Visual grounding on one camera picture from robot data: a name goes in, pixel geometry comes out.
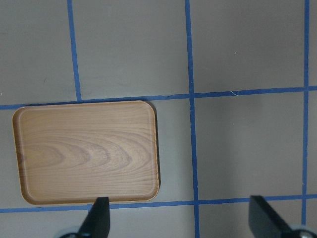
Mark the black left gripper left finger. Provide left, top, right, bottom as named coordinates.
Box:
left=77, top=197, right=110, bottom=238

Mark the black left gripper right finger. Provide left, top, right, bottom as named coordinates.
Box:
left=248, top=195, right=300, bottom=238

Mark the wooden tray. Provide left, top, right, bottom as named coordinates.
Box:
left=12, top=101, right=160, bottom=205

